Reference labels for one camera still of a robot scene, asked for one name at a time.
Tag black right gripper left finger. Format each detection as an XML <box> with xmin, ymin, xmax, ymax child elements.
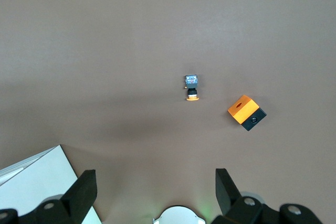
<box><xmin>0</xmin><ymin>169</ymin><xmax>97</xmax><ymax>224</ymax></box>

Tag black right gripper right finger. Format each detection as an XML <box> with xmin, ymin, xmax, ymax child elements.
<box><xmin>212</xmin><ymin>167</ymin><xmax>323</xmax><ymax>224</ymax></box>

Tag white drawer cabinet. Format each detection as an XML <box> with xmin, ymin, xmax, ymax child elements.
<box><xmin>0</xmin><ymin>144</ymin><xmax>103</xmax><ymax>224</ymax></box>

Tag orange and black button box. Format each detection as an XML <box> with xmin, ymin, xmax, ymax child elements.
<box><xmin>227</xmin><ymin>94</ymin><xmax>267</xmax><ymax>132</ymax></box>

